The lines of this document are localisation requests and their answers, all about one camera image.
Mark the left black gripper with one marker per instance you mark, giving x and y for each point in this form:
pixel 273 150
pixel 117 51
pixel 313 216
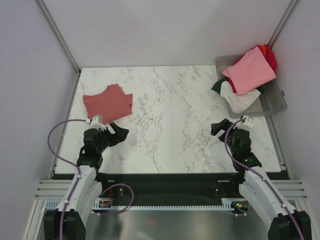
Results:
pixel 119 136

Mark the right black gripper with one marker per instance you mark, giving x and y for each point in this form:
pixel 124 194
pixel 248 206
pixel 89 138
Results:
pixel 224 125

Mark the white and green t-shirt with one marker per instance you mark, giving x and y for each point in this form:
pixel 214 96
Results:
pixel 238 103

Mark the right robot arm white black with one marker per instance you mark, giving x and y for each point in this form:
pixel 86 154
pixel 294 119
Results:
pixel 282 220

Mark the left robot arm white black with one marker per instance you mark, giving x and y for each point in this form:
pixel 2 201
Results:
pixel 68 220

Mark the folded salmon red t-shirt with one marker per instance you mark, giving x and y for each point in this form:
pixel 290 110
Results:
pixel 112 104

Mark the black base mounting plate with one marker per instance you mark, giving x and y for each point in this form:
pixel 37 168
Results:
pixel 170 189

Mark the clear grey plastic bin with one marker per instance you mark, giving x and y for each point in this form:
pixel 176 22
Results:
pixel 271 100

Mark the pink t-shirt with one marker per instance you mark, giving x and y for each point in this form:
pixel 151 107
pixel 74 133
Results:
pixel 250 71

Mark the orange t-shirt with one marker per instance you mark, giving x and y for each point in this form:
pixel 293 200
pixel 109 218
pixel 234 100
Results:
pixel 263 49

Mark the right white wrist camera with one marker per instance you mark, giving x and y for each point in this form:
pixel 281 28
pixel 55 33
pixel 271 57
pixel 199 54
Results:
pixel 247 123

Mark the white slotted cable duct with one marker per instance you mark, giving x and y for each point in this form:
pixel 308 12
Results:
pixel 225 204

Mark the aluminium extrusion rail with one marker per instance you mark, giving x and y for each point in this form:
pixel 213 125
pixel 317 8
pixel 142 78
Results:
pixel 52 189

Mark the right aluminium frame post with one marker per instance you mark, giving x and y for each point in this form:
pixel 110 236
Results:
pixel 282 22

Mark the aluminium frame post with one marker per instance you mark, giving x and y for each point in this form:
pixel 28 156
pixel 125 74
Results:
pixel 282 22
pixel 58 35

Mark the left aluminium frame post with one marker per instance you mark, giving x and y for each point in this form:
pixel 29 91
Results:
pixel 58 35

